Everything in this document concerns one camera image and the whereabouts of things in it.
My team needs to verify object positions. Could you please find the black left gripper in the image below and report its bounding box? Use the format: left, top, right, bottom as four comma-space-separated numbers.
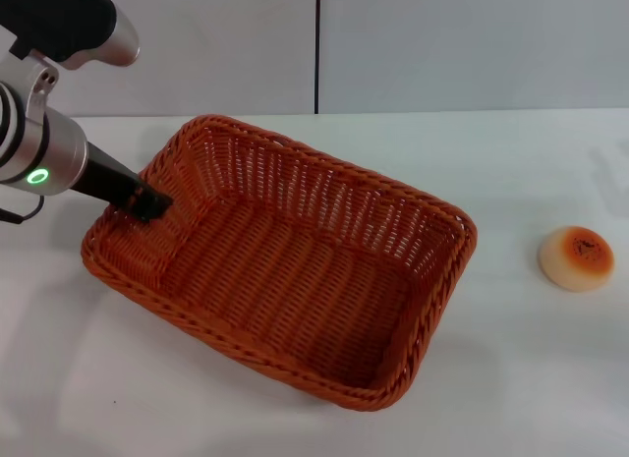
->
72, 141, 175, 225

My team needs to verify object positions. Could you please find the orange woven plastic basket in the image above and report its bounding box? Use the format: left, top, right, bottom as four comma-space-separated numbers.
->
81, 113, 478, 413

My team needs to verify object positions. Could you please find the round toasted bread bun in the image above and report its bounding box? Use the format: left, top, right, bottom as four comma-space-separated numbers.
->
538, 225, 616, 294

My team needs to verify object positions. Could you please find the thin black cable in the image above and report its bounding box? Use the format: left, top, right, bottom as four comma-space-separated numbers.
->
0, 194, 46, 226

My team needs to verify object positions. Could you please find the black vertical wall strip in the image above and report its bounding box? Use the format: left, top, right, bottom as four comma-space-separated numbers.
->
314, 0, 322, 115

